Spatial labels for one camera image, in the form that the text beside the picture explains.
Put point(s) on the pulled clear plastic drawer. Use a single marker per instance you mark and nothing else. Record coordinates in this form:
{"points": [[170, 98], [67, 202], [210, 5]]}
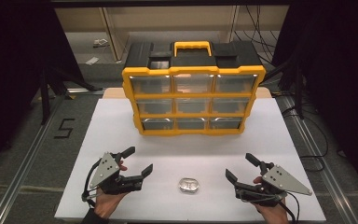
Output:
{"points": [[157, 124]]}

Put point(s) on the metal floor rail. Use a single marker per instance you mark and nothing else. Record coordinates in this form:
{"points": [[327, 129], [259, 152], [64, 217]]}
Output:
{"points": [[320, 174], [18, 177]]}

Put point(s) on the set of clear cabinet drawers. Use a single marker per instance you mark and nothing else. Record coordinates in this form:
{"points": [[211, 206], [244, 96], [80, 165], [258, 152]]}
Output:
{"points": [[192, 84]]}

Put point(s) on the small shiny metal piece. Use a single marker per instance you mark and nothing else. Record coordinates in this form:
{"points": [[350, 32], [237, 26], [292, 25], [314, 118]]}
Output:
{"points": [[188, 184]]}

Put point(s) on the person's left hand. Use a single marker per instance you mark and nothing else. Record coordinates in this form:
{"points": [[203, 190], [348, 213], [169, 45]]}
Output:
{"points": [[107, 203]]}

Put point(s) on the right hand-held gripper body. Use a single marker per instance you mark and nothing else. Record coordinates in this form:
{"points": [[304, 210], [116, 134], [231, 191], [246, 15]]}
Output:
{"points": [[284, 182]]}

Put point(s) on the person's right hand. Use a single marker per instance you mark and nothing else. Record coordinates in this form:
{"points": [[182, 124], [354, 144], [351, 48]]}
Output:
{"points": [[275, 215]]}

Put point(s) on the yellow black organizer cabinet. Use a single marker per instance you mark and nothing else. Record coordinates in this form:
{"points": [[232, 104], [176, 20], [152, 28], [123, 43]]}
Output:
{"points": [[192, 70]]}

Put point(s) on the black metal stand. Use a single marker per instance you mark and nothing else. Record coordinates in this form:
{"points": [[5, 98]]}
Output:
{"points": [[45, 99], [298, 90]]}

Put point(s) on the black curtain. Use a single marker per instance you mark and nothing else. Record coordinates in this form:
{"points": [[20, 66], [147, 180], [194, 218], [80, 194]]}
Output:
{"points": [[9, 77], [338, 77]]}

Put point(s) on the small paper scrap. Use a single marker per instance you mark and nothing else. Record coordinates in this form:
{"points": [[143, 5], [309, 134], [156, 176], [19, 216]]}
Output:
{"points": [[92, 61], [100, 42]]}

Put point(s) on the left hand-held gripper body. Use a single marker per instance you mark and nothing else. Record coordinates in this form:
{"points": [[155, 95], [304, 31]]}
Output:
{"points": [[105, 169]]}

